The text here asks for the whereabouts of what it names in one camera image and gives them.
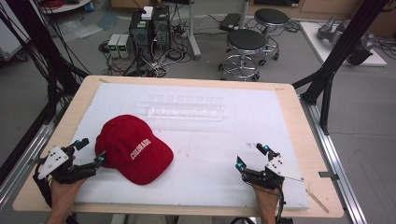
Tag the grey metal bracket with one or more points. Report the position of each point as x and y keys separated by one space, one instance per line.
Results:
x=328 y=175

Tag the person's left hand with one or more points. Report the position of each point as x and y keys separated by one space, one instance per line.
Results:
x=63 y=188

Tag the red baseball cap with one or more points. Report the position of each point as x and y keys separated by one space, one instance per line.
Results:
x=134 y=149

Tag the black flat case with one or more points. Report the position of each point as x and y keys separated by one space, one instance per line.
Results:
x=229 y=21

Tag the thin wooden strip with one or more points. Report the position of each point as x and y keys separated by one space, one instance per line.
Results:
x=317 y=200

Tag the black computer tower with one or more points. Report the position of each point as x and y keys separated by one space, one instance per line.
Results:
x=140 y=34
x=162 y=28

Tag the grey power supply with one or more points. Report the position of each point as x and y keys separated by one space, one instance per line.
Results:
x=125 y=46
x=113 y=45

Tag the white foam mat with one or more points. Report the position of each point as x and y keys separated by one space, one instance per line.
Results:
x=202 y=149

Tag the white box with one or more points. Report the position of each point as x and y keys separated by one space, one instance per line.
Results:
x=147 y=13

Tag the grey metal stand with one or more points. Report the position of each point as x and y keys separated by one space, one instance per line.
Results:
x=193 y=34

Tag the person's right hand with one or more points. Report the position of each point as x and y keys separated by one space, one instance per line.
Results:
x=266 y=196

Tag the white round table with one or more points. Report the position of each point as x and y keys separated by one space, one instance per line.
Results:
x=65 y=6

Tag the clear acrylic rack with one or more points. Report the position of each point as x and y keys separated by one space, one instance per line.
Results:
x=186 y=109

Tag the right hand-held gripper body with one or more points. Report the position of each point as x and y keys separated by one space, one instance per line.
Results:
x=280 y=169

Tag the black round stool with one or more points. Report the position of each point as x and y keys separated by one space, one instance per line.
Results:
x=246 y=40
x=271 y=17

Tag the white floor board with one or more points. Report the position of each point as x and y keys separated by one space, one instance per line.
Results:
x=314 y=40

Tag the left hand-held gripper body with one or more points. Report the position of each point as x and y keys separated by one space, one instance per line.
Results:
x=53 y=160

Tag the aluminium rail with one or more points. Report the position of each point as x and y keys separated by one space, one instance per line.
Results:
x=21 y=161
x=333 y=161

